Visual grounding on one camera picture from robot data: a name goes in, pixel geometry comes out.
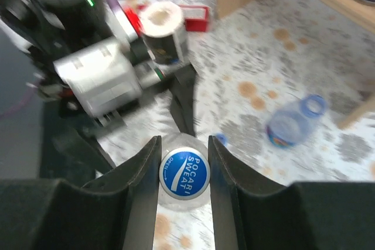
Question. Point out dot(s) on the small blue-label water bottle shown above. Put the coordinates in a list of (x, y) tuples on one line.
[(293, 123)]

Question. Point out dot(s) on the clear bottle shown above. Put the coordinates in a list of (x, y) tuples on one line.
[(169, 143)]

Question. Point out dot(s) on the blue bottle cap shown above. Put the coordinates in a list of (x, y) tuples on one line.
[(184, 173), (222, 138)]

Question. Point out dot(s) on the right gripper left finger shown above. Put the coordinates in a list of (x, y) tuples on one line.
[(114, 211)]

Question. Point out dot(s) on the toilet paper roll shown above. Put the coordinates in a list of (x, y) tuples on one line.
[(164, 33)]

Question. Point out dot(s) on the red snack box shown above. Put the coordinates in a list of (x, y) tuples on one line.
[(197, 18)]

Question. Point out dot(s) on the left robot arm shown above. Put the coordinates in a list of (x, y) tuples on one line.
[(99, 59)]

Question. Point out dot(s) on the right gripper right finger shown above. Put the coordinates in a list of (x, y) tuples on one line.
[(250, 211)]

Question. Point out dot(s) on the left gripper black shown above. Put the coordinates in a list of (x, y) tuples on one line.
[(140, 86)]

